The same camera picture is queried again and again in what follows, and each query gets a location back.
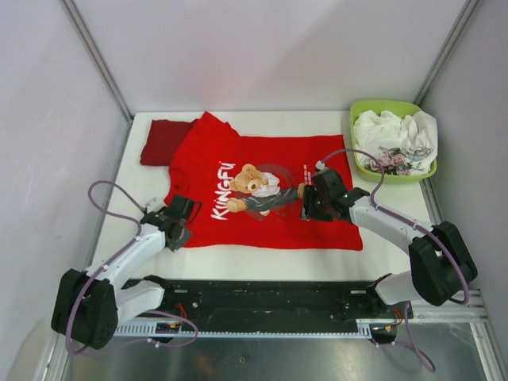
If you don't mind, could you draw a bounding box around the bright red kungfu t-shirt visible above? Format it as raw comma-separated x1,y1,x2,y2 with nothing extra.
165,112,363,251

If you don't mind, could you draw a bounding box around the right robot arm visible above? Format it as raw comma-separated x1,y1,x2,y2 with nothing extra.
302,167,478,318

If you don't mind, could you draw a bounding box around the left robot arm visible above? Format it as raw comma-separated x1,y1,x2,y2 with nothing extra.
51,195,201,355

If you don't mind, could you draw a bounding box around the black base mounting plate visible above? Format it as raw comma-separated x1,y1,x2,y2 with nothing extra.
146,280,405,332

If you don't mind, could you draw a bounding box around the folded dark red shirt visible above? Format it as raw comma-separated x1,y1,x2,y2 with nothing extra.
140,120,195,167

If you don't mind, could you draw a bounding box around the white printed t-shirt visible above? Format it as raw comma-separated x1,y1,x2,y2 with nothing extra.
353,110,438,176

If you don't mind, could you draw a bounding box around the green plastic basket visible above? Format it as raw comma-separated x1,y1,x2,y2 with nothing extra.
350,99,438,184

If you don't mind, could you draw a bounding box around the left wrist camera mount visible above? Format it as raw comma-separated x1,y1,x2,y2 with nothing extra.
144,198,165,214

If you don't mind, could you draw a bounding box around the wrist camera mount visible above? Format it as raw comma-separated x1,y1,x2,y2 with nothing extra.
144,198,165,214
314,160,325,172

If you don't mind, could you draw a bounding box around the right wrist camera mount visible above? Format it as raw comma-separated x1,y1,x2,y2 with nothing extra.
314,160,325,172

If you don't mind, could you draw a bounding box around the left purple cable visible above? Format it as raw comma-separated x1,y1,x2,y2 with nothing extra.
65,180,199,356

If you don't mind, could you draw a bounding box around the purple cable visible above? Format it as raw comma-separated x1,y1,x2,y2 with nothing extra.
65,180,199,356
320,148,471,373

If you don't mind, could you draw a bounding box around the white cable duct rail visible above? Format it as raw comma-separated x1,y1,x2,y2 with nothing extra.
114,319,390,339

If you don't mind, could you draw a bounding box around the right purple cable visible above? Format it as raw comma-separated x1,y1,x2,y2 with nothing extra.
320,148,471,373

